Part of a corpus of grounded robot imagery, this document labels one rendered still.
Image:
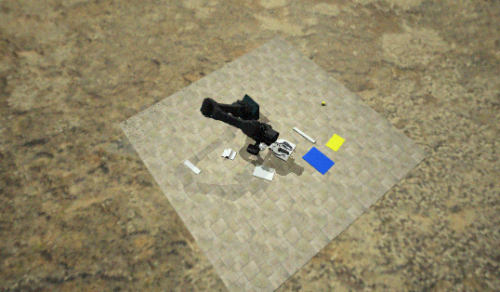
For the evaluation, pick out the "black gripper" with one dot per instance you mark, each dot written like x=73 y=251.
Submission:
x=254 y=149

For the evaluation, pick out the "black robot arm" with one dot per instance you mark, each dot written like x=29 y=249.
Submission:
x=253 y=129

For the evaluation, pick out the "yellow flat square plate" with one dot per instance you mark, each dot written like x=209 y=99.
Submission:
x=335 y=142

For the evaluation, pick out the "white flat bar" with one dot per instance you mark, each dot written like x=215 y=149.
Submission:
x=192 y=167

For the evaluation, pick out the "blue flat rectangular plate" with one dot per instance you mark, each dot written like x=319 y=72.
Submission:
x=318 y=160

